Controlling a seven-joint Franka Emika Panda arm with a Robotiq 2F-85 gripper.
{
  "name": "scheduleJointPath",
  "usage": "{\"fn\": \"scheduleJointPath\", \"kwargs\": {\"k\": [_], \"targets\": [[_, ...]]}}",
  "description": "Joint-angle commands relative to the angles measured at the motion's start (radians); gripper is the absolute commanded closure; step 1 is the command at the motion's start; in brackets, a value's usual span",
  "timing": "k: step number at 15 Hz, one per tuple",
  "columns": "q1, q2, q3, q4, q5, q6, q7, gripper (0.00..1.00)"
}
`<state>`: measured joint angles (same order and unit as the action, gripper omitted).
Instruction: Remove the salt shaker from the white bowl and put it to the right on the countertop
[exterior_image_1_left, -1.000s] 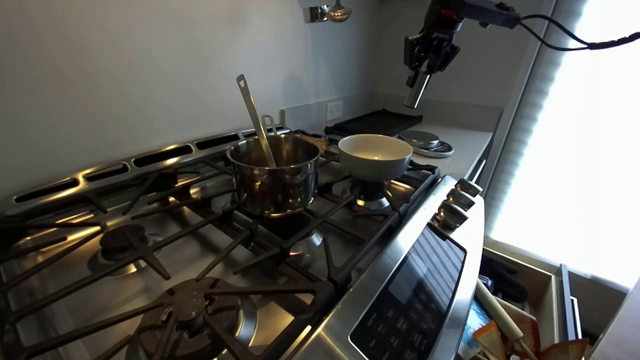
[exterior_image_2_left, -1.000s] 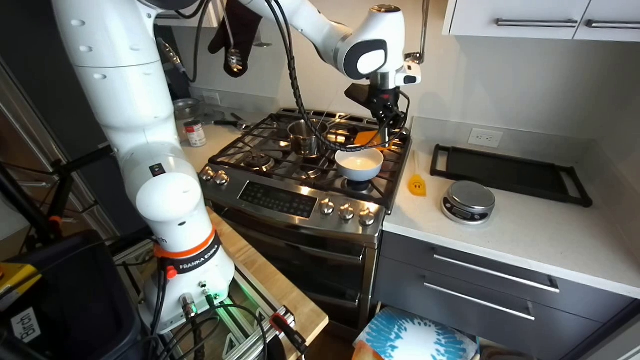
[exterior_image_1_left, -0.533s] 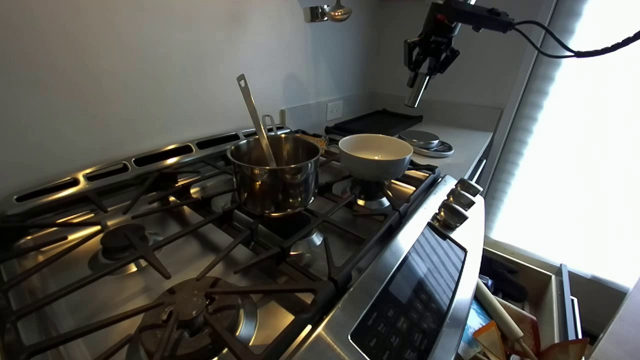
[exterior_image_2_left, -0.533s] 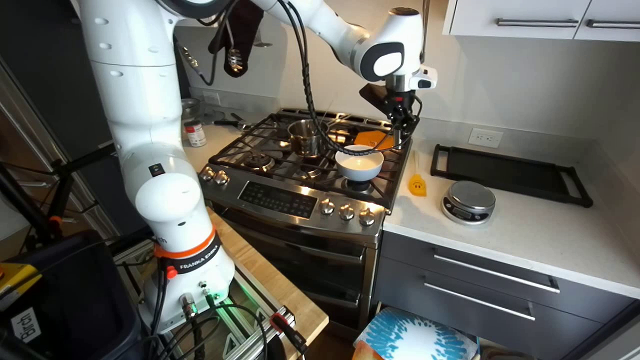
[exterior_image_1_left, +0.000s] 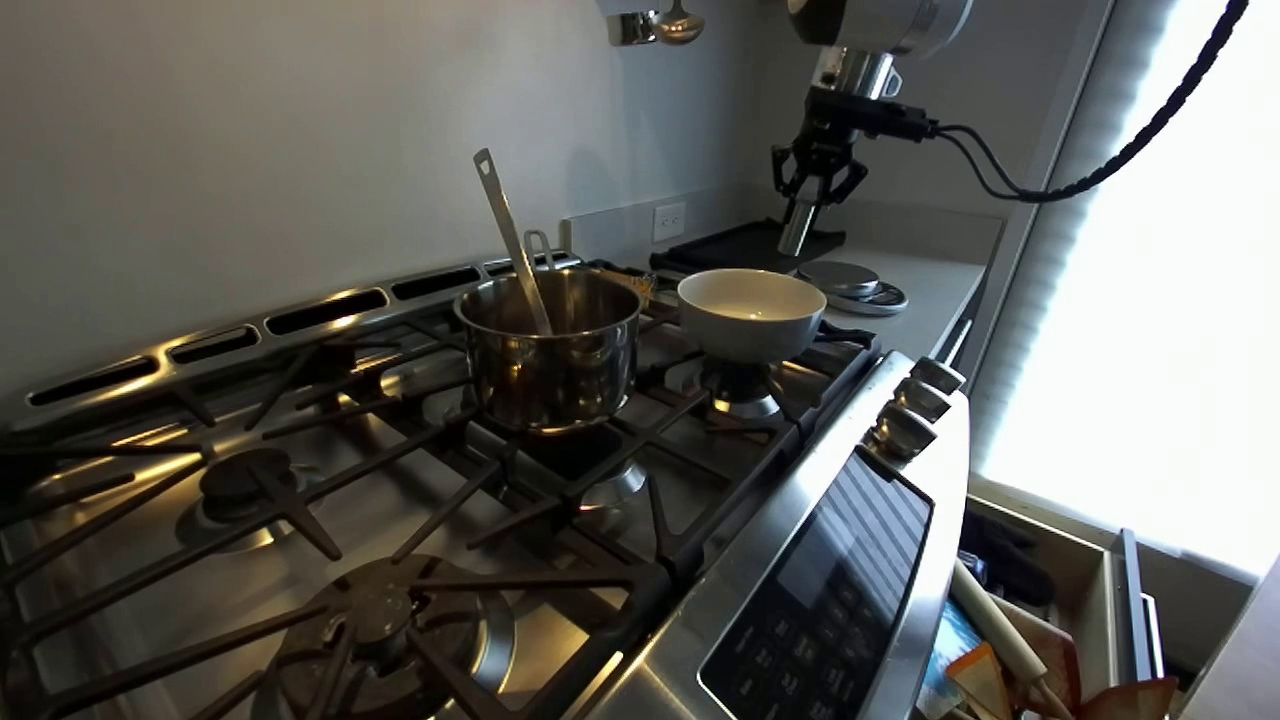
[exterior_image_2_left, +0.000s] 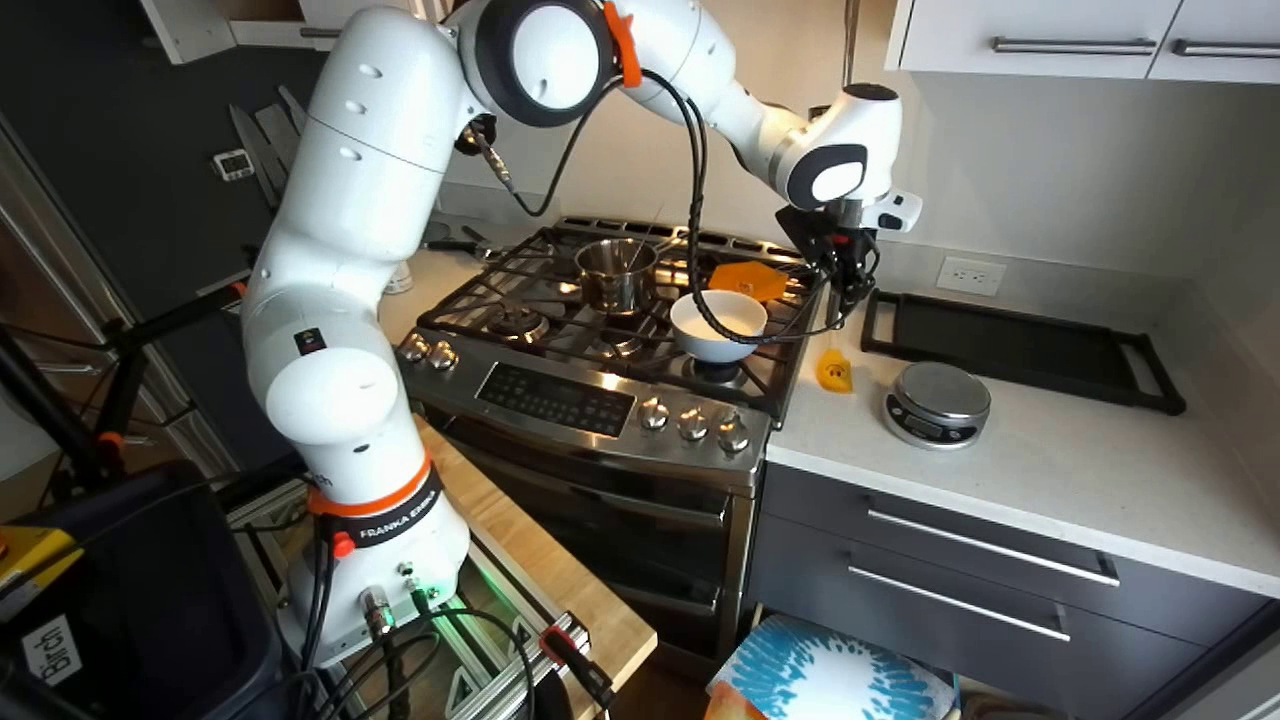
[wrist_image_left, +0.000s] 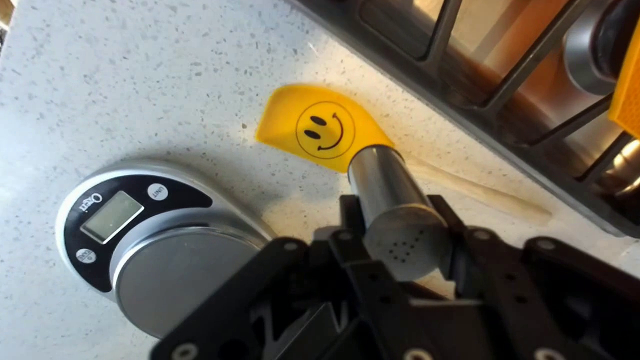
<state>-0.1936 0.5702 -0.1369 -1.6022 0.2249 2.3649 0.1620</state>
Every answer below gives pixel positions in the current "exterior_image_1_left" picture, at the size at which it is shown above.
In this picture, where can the white bowl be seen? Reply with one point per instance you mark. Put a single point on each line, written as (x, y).
(750, 320)

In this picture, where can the stainless steel pot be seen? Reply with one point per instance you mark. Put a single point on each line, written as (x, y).
(550, 375)

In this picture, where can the stainless steel stove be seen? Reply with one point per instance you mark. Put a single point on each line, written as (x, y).
(760, 520)

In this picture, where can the burner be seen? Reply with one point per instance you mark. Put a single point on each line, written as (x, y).
(390, 630)
(740, 395)
(235, 495)

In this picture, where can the silver cylindrical shaker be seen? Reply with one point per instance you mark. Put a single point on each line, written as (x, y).
(799, 230)

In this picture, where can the long metal spoon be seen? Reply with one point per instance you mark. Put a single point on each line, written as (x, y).
(505, 225)

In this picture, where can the stove knob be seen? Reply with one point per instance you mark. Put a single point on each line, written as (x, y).
(920, 398)
(898, 432)
(938, 374)

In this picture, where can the white wall socket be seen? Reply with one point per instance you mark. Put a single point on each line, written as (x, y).
(669, 222)

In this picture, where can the window with blinds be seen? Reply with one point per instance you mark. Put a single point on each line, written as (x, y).
(1150, 280)

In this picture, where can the orange spatula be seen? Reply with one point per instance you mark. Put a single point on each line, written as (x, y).
(980, 680)

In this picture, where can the hanging metal ladle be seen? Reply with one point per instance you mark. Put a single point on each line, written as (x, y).
(680, 24)

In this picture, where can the hanging metal cup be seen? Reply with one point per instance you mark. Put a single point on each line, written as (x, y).
(630, 22)

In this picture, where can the black mat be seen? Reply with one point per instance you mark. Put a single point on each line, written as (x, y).
(740, 245)

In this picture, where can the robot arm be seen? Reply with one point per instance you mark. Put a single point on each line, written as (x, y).
(880, 25)

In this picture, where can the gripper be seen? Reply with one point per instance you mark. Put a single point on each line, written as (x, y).
(828, 148)

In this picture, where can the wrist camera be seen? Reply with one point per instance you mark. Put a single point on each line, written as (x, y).
(880, 115)

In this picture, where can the wooden rolling pin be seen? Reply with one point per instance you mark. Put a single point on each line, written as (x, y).
(1000, 630)

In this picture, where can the drawer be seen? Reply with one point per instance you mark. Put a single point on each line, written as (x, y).
(1125, 610)

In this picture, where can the round silver kitchen scale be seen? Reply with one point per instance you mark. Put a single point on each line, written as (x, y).
(850, 285)

